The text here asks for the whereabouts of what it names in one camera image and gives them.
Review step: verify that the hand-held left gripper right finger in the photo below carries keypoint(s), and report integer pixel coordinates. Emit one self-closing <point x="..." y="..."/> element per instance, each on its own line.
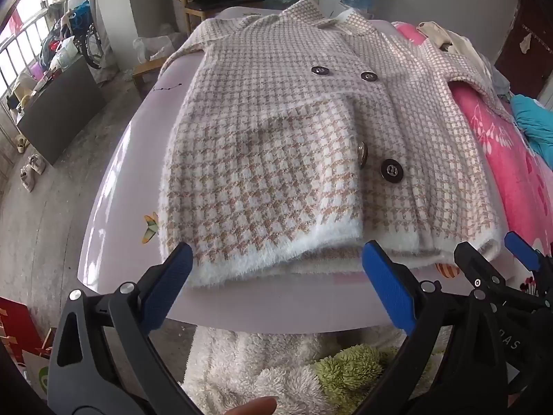
<point x="389" y="285"/>

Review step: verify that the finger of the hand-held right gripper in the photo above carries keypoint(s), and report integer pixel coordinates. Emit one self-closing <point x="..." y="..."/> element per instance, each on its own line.
<point x="473" y="263"/>
<point x="520" y="248"/>

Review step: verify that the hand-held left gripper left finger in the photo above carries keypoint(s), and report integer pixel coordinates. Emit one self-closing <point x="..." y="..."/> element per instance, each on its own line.
<point x="168" y="281"/>

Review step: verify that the beige white houndstooth coat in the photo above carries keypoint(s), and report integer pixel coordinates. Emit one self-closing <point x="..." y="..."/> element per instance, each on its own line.
<point x="281" y="138"/>

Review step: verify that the person's left hand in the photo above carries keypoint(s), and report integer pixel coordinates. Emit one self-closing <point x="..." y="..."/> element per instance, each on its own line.
<point x="255" y="407"/>

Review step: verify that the green fluffy cloth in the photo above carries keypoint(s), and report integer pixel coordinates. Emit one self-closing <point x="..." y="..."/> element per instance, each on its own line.
<point x="345" y="367"/>

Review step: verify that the pink floral blanket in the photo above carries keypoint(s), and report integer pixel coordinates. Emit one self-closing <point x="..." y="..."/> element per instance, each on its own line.
<point x="497" y="147"/>

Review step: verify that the white fluffy blanket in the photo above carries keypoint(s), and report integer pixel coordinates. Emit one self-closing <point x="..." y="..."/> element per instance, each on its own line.
<point x="242" y="367"/>

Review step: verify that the cardboard box green print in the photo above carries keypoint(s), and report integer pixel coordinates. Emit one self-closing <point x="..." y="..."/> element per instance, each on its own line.
<point x="41" y="371"/>

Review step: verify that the red box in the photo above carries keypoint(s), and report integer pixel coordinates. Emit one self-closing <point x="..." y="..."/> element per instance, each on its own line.
<point x="17" y="328"/>

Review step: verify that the dark wooden door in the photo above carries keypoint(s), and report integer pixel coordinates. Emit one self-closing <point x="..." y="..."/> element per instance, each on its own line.
<point x="527" y="60"/>

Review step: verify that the dark grey board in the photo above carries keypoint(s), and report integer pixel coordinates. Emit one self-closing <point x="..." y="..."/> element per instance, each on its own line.
<point x="60" y="108"/>

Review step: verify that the wooden stool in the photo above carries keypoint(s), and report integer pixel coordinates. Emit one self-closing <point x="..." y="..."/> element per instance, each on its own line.
<point x="144" y="71"/>

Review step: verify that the clear plastic bag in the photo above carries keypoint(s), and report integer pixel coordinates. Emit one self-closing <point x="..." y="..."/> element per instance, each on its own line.
<point x="160" y="45"/>

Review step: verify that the wheelchair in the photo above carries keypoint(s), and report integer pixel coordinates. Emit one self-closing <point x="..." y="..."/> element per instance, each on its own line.
<point x="93" y="47"/>

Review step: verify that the white bag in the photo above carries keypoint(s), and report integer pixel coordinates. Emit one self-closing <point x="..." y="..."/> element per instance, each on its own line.
<point x="65" y="54"/>

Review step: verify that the metal window railing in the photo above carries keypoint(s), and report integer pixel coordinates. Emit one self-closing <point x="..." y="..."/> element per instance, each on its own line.
<point x="26" y="52"/>

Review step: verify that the wooden chair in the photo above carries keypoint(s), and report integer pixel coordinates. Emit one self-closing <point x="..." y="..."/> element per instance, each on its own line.
<point x="190" y="8"/>

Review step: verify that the hanging red cloth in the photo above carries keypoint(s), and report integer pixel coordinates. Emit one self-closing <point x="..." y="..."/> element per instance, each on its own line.
<point x="15" y="21"/>

